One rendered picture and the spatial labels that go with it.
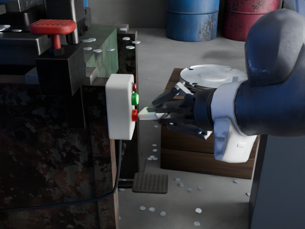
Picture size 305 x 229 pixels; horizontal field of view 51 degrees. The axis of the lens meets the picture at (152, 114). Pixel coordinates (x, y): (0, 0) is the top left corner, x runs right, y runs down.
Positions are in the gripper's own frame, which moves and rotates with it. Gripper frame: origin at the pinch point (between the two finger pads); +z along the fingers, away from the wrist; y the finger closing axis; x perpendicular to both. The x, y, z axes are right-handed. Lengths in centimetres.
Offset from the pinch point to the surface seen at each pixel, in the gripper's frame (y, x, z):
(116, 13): 4, -218, 293
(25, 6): 33.7, -2.9, 29.0
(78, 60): 18.2, 7.5, 0.2
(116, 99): 7.2, 4.7, 1.4
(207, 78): -23, -56, 37
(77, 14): 25.4, -10.9, 22.4
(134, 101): 4.4, 1.4, 1.2
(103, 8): 18, -211, 301
